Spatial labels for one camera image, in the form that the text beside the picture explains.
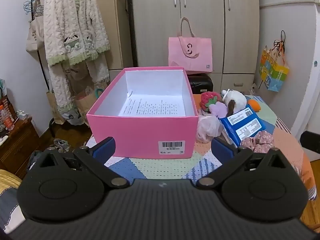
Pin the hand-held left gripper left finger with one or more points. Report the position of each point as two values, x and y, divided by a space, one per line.
105 148

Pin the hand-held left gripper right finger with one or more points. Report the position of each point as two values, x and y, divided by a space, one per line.
222 148

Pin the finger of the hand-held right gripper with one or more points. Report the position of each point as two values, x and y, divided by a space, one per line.
311 145

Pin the white plastic bag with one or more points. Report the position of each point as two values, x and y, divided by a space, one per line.
207 127

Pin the blue wet wipes packet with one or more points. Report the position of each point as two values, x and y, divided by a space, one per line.
247 131

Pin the white snack packet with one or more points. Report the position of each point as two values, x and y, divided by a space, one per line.
238 116

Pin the pink cardboard box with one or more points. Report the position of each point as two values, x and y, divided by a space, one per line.
140 137

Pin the pink floral scrunchie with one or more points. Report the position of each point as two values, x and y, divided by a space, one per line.
260 140

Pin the purple plush toy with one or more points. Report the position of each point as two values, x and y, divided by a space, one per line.
217 110

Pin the white and brown plush toy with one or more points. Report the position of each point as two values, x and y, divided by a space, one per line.
236 100

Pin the strawberry plush toy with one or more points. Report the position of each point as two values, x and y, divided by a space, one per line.
207 100

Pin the orange plush toy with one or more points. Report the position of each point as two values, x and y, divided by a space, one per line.
255 104

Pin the pair of shoes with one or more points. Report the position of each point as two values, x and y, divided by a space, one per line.
61 145

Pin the patchwork tablecloth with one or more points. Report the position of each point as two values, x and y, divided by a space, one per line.
160 166

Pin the printed paper sheet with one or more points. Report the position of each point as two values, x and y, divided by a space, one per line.
152 107

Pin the plain brown paper bag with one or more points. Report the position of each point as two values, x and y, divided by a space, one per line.
53 107

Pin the black suitcase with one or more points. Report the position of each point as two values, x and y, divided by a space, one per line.
201 83

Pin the fluffy white pajama pants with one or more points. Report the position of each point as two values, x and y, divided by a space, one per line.
60 90

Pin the colourful paper bag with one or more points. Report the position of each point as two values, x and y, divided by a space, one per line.
273 73

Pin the wooden nightstand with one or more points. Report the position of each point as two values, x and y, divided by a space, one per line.
17 145

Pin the pink tote bag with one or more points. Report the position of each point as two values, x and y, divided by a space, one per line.
191 55

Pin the yellow blanket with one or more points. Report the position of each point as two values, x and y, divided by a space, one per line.
7 178

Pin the red snack packet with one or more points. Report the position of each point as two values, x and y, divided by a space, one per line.
7 115

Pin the black clothes rack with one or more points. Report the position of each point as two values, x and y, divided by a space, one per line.
41 60

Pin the grey blue bedding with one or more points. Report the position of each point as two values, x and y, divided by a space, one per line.
10 205

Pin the clear bag with teal contents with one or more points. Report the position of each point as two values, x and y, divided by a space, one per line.
2 87

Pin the fluffy white pajama jacket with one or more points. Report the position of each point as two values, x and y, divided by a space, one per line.
75 22

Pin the beige canvas tote bag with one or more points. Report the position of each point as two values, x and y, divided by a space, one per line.
35 37

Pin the beige wardrobe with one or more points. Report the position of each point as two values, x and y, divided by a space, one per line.
200 12

